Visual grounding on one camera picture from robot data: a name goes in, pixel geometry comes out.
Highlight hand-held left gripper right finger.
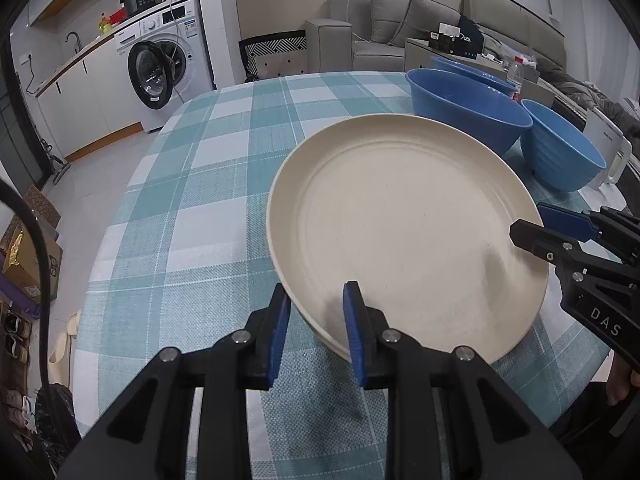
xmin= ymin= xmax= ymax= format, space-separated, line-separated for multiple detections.
xmin=342 ymin=281 xmax=583 ymax=480

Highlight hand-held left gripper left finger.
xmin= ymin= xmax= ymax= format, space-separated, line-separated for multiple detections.
xmin=57 ymin=282 xmax=292 ymax=480

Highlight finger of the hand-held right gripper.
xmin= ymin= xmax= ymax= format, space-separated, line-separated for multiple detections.
xmin=537 ymin=202 xmax=640 ymax=266
xmin=510 ymin=218 xmax=621 ymax=282

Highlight blue bowl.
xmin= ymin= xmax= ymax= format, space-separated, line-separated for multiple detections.
xmin=405 ymin=68 xmax=534 ymax=157
xmin=431 ymin=56 xmax=517 ymax=98
xmin=520 ymin=99 xmax=607 ymax=192

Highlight cream plate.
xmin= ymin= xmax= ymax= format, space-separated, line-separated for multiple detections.
xmin=266 ymin=113 xmax=551 ymax=365

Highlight person's right hand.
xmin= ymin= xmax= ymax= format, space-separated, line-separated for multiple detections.
xmin=606 ymin=355 xmax=640 ymax=407

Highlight white floor appliance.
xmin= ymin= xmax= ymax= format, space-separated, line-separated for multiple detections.
xmin=582 ymin=107 xmax=633 ymax=191

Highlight grey blanket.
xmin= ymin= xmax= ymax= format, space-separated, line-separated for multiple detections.
xmin=550 ymin=67 xmax=640 ymax=136

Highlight clear plastic bottle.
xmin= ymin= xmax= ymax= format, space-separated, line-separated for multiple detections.
xmin=506 ymin=57 xmax=525 ymax=101

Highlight teal checked tablecloth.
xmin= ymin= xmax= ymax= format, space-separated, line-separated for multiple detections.
xmin=70 ymin=71 xmax=628 ymax=480

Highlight black box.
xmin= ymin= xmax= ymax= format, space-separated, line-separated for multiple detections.
xmin=427 ymin=32 xmax=483 ymax=56

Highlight dark bag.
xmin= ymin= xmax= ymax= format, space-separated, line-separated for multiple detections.
xmin=457 ymin=15 xmax=485 ymax=53

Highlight cream slippers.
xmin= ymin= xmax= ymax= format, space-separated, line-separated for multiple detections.
xmin=47 ymin=310 xmax=81 ymax=386

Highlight beige side cabinet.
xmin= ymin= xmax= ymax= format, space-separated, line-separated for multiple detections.
xmin=404 ymin=37 xmax=541 ymax=91

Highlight black plastic bag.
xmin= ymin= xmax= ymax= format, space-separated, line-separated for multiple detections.
xmin=34 ymin=384 xmax=81 ymax=461

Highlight grey cushion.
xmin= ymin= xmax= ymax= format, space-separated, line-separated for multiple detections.
xmin=390 ymin=0 xmax=462 ymax=48
xmin=367 ymin=0 xmax=412 ymax=43

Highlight grey sofa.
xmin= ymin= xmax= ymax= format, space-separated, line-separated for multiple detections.
xmin=305 ymin=0 xmax=640 ymax=111

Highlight cardboard box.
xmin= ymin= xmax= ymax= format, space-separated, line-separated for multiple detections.
xmin=2 ymin=215 xmax=63 ymax=303

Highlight shoe rack with shoes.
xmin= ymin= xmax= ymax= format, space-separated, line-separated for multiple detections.
xmin=0 ymin=305 xmax=36 ymax=436

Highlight brown patterned board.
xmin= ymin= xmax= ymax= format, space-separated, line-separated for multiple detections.
xmin=22 ymin=184 xmax=62 ymax=226

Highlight floor mop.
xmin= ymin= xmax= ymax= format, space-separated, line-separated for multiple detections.
xmin=42 ymin=145 xmax=71 ymax=186

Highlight white washing machine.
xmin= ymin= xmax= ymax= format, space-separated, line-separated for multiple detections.
xmin=115 ymin=0 xmax=216 ymax=133

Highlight black patterned chair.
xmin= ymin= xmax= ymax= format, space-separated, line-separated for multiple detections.
xmin=238 ymin=30 xmax=308 ymax=83

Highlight white lower kitchen cabinets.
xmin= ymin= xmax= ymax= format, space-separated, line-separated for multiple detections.
xmin=35 ymin=35 xmax=146 ymax=161

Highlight dark glass door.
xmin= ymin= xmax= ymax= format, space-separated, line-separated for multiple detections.
xmin=0 ymin=75 xmax=45 ymax=193

